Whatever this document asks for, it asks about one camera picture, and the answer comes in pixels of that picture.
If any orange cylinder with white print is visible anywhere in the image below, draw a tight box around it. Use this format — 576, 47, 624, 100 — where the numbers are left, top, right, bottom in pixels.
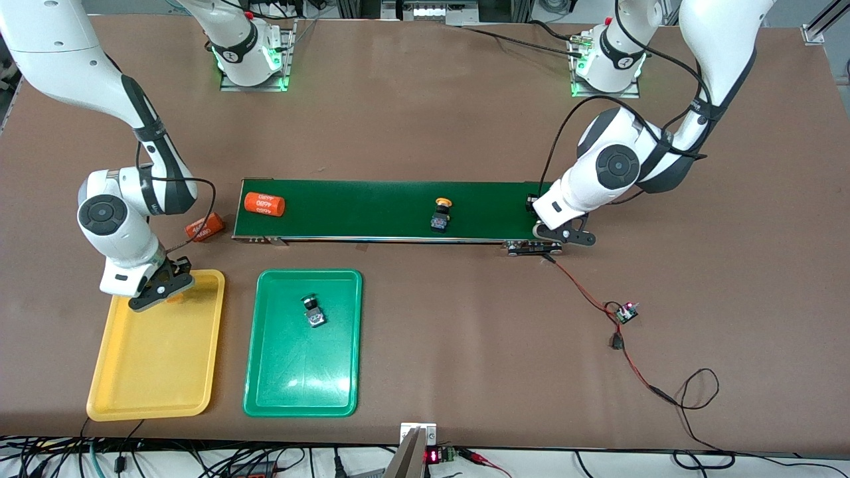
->
243, 192, 287, 218
185, 212, 226, 243

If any green mushroom push button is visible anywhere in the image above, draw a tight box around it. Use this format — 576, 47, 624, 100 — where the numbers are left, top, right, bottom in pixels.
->
300, 294, 327, 329

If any yellow plastic tray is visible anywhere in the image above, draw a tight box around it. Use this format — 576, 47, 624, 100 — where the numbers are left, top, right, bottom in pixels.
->
86, 269, 226, 423

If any green conveyor belt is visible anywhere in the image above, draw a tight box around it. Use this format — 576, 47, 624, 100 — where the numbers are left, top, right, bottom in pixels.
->
231, 177, 564, 257

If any green plastic tray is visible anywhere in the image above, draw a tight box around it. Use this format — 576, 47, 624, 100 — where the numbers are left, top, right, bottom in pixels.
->
242, 268, 364, 418

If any silver metal box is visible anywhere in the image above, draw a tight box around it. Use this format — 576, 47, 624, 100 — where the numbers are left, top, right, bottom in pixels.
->
382, 0, 479, 26

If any red clip lead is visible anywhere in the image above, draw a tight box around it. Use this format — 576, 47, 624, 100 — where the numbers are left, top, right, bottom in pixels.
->
458, 448, 512, 478

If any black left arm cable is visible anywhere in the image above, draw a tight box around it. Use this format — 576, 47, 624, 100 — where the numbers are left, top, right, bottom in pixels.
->
540, 0, 717, 205

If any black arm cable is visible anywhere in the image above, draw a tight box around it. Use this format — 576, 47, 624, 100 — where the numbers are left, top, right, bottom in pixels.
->
540, 0, 717, 205
135, 139, 218, 256

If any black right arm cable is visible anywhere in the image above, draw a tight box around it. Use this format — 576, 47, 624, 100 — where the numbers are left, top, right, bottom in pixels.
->
135, 139, 218, 256

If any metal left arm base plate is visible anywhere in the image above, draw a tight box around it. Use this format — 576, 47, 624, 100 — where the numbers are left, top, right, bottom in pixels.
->
570, 33, 641, 99

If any black cable on table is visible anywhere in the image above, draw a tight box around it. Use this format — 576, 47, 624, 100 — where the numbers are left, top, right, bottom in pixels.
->
458, 19, 585, 59

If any red and black power cable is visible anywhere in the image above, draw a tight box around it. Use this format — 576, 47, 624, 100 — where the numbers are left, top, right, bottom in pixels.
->
541, 254, 736, 469

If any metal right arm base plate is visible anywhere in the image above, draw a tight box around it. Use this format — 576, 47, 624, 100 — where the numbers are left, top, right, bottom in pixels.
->
219, 23, 294, 92

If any grey metal camera bracket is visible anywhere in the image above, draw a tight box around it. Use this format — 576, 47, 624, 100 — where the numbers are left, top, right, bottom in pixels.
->
384, 422, 438, 478

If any aluminium frame profile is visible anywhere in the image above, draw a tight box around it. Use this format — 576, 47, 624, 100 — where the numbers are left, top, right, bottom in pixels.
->
802, 0, 850, 46

